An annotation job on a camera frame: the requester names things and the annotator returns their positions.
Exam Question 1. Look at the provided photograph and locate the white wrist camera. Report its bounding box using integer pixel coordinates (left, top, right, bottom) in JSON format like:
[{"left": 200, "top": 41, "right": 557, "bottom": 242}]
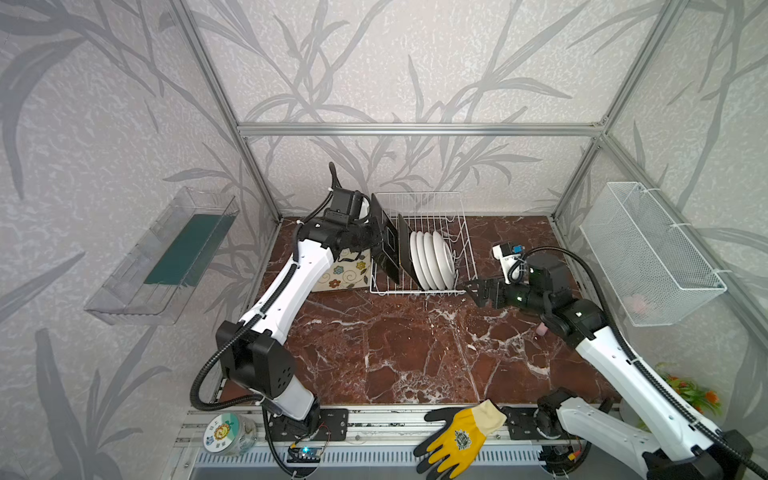
[
  {"left": 350, "top": 192, "right": 370, "bottom": 222},
  {"left": 492, "top": 243, "right": 525, "bottom": 284}
]

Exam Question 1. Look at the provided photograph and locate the white wire mesh wall basket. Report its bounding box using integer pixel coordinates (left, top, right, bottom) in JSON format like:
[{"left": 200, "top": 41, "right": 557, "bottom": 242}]
[{"left": 580, "top": 182, "right": 727, "bottom": 327}]

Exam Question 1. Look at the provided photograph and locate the clear acrylic wall shelf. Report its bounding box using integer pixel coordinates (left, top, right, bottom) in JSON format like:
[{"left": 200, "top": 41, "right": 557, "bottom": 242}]
[{"left": 85, "top": 187, "right": 240, "bottom": 326}]

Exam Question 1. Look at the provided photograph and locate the pink object in basket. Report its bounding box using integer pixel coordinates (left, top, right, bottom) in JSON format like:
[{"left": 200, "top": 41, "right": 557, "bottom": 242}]
[{"left": 623, "top": 294, "right": 650, "bottom": 315}]

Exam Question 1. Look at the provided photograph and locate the yellow black work glove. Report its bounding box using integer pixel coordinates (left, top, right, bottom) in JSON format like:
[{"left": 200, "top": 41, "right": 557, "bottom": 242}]
[{"left": 413, "top": 399, "right": 507, "bottom": 479}]

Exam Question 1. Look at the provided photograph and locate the artificial flower plant pot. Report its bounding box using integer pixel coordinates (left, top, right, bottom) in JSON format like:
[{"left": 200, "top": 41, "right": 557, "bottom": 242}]
[{"left": 619, "top": 363, "right": 722, "bottom": 432}]

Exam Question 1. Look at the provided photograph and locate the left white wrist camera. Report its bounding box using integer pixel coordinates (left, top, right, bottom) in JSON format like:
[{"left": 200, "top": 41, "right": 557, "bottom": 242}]
[{"left": 350, "top": 192, "right": 370, "bottom": 222}]

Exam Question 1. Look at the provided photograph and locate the green circuit board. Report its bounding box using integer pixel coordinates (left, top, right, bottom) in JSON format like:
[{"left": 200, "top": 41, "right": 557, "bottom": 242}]
[{"left": 287, "top": 443, "right": 326, "bottom": 465}]

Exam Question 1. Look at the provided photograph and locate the white wire dish rack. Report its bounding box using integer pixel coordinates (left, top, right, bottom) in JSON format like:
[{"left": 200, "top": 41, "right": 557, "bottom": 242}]
[{"left": 369, "top": 191, "right": 477, "bottom": 296}]

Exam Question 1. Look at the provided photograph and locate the black square floral plate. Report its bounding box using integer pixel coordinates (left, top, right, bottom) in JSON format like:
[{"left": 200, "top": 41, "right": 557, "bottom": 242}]
[
  {"left": 371, "top": 194, "right": 400, "bottom": 285},
  {"left": 312, "top": 249, "right": 372, "bottom": 292}
]

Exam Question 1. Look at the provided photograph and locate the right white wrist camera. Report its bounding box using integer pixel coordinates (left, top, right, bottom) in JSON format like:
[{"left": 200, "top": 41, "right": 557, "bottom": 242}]
[{"left": 492, "top": 243, "right": 525, "bottom": 284}]

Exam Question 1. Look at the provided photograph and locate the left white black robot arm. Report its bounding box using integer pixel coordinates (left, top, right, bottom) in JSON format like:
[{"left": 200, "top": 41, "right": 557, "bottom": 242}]
[{"left": 189, "top": 165, "right": 380, "bottom": 438}]

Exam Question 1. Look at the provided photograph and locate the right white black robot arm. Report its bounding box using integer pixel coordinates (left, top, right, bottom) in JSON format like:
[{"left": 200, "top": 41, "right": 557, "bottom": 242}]
[{"left": 461, "top": 244, "right": 767, "bottom": 479}]

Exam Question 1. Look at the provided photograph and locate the aluminium mounting rail base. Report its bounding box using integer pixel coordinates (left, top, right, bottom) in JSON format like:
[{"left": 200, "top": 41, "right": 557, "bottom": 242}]
[{"left": 161, "top": 404, "right": 679, "bottom": 480}]

